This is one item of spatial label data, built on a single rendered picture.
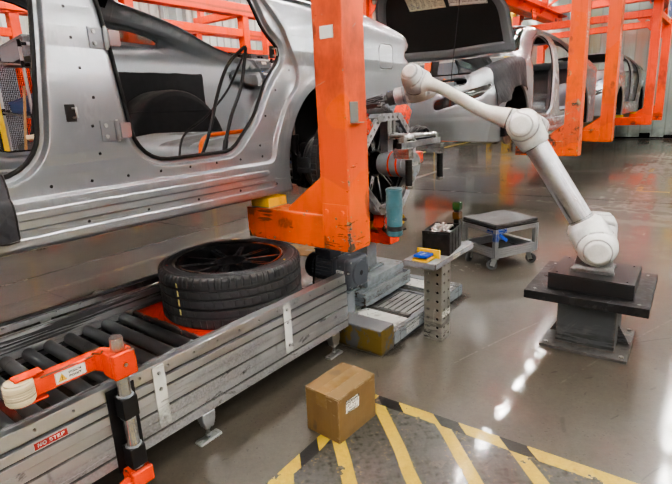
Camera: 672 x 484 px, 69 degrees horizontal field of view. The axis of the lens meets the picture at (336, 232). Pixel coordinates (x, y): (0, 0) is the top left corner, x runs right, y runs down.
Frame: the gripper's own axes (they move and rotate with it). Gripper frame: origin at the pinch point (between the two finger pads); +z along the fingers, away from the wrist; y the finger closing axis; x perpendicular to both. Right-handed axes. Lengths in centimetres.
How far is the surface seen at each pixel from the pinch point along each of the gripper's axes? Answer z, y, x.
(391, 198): -10, -29, -42
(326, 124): 4, -49, 14
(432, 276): -26, -63, -70
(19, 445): 70, -190, 4
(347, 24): -14, -34, 48
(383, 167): -6.5, -11.4, -32.7
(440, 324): -25, -74, -92
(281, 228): 43, -55, -32
